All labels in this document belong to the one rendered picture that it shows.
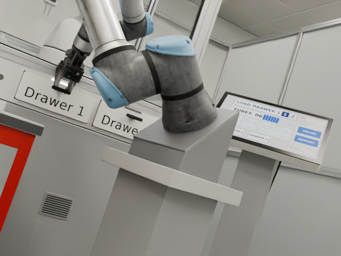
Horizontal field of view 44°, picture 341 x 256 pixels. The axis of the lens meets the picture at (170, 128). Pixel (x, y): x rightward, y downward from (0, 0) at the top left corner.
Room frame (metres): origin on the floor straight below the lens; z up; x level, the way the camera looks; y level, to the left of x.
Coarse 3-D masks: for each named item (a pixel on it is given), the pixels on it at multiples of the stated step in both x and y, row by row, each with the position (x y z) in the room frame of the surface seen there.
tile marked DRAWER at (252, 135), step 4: (252, 132) 1.85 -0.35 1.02; (248, 136) 1.83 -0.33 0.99; (252, 136) 1.83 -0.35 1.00; (256, 136) 1.83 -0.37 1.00; (260, 136) 1.83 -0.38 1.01; (264, 136) 1.83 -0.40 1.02; (268, 136) 1.82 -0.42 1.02; (260, 140) 1.81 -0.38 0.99; (264, 140) 1.81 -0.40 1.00; (268, 140) 1.81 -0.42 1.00
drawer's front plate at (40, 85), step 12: (24, 72) 1.58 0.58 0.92; (24, 84) 1.58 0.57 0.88; (36, 84) 1.60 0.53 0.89; (48, 84) 1.62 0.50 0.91; (60, 84) 1.64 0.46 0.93; (24, 96) 1.59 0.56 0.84; (48, 96) 1.62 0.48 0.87; (60, 96) 1.64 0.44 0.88; (72, 96) 1.66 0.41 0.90; (84, 96) 1.68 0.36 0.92; (48, 108) 1.63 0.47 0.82; (60, 108) 1.65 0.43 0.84; (72, 108) 1.67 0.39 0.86; (84, 108) 1.69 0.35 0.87; (84, 120) 1.69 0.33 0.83
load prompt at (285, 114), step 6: (234, 102) 2.00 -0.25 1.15; (240, 102) 1.99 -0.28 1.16; (246, 102) 1.99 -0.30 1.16; (252, 102) 1.99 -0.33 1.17; (252, 108) 1.96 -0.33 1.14; (258, 108) 1.96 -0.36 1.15; (264, 108) 1.96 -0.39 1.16; (270, 108) 1.95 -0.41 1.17; (276, 108) 1.95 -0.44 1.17; (276, 114) 1.92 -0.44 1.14; (282, 114) 1.92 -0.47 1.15; (288, 114) 1.92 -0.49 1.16; (294, 114) 1.92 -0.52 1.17
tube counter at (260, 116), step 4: (256, 112) 1.94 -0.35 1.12; (256, 116) 1.92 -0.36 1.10; (260, 116) 1.92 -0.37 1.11; (264, 116) 1.92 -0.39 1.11; (268, 116) 1.91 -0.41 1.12; (272, 116) 1.91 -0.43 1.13; (268, 120) 1.90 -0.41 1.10; (272, 120) 1.89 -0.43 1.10; (276, 120) 1.89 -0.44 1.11; (280, 120) 1.89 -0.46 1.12; (284, 120) 1.89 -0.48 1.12; (288, 120) 1.89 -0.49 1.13; (280, 124) 1.87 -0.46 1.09; (284, 124) 1.87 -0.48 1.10; (288, 124) 1.87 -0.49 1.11; (292, 124) 1.87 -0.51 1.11
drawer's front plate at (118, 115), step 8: (104, 104) 1.72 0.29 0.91; (96, 112) 1.72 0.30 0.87; (104, 112) 1.72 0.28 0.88; (112, 112) 1.73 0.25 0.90; (120, 112) 1.75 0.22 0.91; (128, 112) 1.76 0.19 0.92; (96, 120) 1.71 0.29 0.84; (104, 120) 1.73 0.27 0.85; (120, 120) 1.75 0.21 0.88; (128, 120) 1.77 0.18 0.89; (136, 120) 1.78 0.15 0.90; (144, 120) 1.79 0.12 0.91; (152, 120) 1.81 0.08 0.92; (104, 128) 1.73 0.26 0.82; (112, 128) 1.74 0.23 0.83; (120, 128) 1.76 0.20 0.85; (128, 128) 1.77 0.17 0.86; (136, 128) 1.78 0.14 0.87; (144, 128) 1.80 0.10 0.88; (128, 136) 1.78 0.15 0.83
